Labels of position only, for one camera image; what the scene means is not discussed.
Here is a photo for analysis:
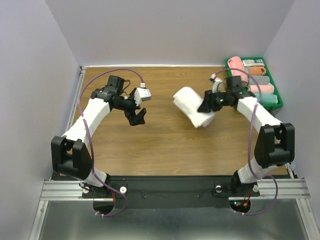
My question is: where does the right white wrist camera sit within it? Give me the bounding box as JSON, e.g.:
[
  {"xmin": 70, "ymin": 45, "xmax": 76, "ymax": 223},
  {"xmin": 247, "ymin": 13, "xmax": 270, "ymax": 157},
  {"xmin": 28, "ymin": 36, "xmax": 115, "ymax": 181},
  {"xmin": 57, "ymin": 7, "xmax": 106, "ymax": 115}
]
[{"xmin": 209, "ymin": 73, "xmax": 223, "ymax": 93}]

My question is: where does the green plastic basket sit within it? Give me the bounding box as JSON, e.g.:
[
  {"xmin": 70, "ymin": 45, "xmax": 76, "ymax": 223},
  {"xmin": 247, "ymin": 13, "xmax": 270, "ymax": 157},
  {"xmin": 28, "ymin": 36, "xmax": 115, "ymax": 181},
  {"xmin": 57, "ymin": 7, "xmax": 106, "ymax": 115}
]
[{"xmin": 225, "ymin": 57, "xmax": 283, "ymax": 110}]

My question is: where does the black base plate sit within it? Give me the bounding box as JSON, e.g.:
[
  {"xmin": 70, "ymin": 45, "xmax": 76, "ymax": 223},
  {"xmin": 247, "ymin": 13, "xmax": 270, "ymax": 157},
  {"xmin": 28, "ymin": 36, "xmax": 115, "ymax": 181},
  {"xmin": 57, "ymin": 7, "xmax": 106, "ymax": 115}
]
[{"xmin": 81, "ymin": 175, "xmax": 260, "ymax": 210}]

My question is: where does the purple cable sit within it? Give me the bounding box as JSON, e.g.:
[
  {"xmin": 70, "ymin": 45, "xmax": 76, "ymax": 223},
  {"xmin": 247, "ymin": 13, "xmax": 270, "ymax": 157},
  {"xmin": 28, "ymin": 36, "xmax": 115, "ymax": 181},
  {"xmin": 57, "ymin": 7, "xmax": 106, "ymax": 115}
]
[
  {"xmin": 77, "ymin": 68, "xmax": 147, "ymax": 218},
  {"xmin": 209, "ymin": 68, "xmax": 279, "ymax": 217}
]

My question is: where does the aluminium frame rail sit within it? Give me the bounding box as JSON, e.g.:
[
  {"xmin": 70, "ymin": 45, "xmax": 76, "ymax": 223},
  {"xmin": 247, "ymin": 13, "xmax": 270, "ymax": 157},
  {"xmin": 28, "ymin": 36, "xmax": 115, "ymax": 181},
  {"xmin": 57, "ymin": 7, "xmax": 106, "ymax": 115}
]
[{"xmin": 29, "ymin": 69, "xmax": 107, "ymax": 240}]

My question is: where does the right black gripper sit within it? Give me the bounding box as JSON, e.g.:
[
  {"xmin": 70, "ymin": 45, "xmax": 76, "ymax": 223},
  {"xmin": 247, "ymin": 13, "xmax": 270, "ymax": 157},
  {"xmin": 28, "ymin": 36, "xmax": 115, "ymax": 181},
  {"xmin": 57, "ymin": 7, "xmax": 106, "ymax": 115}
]
[{"xmin": 196, "ymin": 89, "xmax": 231, "ymax": 113}]

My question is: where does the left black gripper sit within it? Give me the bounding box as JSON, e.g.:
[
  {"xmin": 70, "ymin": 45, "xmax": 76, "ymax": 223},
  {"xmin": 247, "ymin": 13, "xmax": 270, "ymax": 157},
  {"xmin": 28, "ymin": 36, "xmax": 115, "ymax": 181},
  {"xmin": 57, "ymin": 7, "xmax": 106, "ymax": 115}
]
[{"xmin": 113, "ymin": 88, "xmax": 146, "ymax": 126}]

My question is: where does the grey rolled towel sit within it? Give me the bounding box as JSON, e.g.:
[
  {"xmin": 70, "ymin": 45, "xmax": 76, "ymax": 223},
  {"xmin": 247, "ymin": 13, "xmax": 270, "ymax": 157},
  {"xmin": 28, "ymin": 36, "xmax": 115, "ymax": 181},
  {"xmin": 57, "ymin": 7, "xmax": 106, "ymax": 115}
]
[{"xmin": 249, "ymin": 75, "xmax": 271, "ymax": 86}]

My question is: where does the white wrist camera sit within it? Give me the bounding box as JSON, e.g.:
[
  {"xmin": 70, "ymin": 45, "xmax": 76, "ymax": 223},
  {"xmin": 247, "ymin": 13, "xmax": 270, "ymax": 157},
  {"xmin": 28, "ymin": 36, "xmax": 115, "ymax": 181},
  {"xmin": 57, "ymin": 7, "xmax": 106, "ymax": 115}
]
[
  {"xmin": 209, "ymin": 73, "xmax": 223, "ymax": 93},
  {"xmin": 133, "ymin": 82, "xmax": 152, "ymax": 106}
]

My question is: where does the long pink rolled towel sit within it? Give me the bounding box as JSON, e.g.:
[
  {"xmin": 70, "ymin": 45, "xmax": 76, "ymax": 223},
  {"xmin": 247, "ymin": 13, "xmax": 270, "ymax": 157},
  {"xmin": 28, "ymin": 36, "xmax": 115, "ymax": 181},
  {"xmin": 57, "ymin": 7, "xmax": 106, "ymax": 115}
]
[{"xmin": 227, "ymin": 56, "xmax": 249, "ymax": 87}]

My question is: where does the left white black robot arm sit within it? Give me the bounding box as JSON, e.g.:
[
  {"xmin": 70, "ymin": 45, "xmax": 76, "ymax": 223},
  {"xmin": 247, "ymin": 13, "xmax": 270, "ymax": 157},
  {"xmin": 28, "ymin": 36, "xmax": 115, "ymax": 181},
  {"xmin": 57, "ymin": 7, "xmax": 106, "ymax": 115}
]
[{"xmin": 50, "ymin": 75, "xmax": 151, "ymax": 197}]

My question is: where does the orange rolled towel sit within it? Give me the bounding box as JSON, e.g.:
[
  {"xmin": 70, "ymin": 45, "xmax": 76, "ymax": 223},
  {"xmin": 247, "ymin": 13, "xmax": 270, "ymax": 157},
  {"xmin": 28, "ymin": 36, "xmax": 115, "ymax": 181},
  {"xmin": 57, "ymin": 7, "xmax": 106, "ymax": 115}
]
[{"xmin": 246, "ymin": 66, "xmax": 267, "ymax": 76}]

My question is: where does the short pink rolled towel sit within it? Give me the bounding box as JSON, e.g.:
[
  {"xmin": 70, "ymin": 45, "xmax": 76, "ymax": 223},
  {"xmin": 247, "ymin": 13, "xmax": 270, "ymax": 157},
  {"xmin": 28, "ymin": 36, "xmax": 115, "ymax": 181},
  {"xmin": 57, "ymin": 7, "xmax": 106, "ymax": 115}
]
[{"xmin": 248, "ymin": 83, "xmax": 275, "ymax": 94}]

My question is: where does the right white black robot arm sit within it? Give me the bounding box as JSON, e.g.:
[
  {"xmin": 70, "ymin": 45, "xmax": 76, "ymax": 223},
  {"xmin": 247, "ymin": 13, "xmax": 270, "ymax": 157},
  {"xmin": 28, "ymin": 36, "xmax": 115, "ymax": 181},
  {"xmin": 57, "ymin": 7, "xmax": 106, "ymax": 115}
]
[{"xmin": 197, "ymin": 74, "xmax": 295, "ymax": 195}]

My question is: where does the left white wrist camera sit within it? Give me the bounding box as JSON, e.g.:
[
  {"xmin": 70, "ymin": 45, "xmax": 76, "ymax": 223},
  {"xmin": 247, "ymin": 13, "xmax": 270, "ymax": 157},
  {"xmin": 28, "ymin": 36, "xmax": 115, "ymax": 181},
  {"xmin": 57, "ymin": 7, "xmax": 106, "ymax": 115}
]
[{"xmin": 133, "ymin": 82, "xmax": 152, "ymax": 106}]

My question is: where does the white blue patterned towel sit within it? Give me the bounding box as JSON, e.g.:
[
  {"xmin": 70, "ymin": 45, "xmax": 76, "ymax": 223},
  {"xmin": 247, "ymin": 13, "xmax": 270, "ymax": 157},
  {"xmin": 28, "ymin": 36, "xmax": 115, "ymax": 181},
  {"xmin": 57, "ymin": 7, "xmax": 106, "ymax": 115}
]
[{"xmin": 242, "ymin": 58, "xmax": 265, "ymax": 67}]

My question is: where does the teal rolled towel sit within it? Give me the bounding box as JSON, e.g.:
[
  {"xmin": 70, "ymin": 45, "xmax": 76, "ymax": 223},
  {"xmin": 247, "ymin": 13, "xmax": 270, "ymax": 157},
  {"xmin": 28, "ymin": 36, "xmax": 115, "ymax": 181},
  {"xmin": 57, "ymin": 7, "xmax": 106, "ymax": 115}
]
[{"xmin": 254, "ymin": 93, "xmax": 278, "ymax": 105}]

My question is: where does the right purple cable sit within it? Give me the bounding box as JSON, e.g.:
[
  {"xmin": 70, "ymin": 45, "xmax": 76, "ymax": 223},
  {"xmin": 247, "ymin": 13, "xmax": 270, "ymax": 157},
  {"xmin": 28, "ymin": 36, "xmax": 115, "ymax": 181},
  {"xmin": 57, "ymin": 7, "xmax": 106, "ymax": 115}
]
[{"xmin": 209, "ymin": 68, "xmax": 279, "ymax": 217}]

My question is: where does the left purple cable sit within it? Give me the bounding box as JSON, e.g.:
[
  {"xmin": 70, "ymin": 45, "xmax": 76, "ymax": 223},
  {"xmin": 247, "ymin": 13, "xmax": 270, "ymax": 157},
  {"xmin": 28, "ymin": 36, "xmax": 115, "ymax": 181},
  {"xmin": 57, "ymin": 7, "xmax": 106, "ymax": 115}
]
[{"xmin": 77, "ymin": 68, "xmax": 147, "ymax": 218}]

